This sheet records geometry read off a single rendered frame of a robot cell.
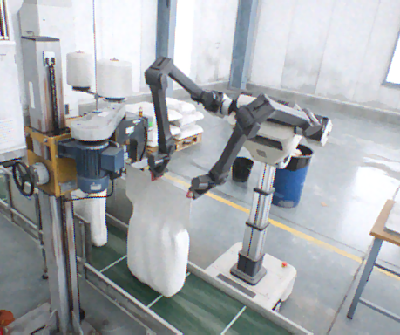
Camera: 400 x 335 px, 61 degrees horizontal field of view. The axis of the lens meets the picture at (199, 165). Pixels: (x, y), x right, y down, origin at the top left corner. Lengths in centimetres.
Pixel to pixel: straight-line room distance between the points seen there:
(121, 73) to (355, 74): 827
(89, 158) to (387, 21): 844
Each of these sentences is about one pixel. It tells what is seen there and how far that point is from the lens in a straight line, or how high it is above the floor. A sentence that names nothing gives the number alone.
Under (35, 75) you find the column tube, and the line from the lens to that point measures 169.
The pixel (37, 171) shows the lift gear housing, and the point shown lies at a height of 117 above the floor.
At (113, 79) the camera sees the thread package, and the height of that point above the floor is 161.
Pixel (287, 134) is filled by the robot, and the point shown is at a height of 140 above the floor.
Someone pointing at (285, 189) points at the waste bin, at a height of 23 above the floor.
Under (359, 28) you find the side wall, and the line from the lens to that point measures 950.
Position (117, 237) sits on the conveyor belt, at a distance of 260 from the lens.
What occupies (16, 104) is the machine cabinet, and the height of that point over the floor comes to 75.
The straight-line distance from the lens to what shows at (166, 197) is 185.
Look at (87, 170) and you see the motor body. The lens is 165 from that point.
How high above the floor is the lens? 190
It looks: 24 degrees down
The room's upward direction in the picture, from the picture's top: 6 degrees clockwise
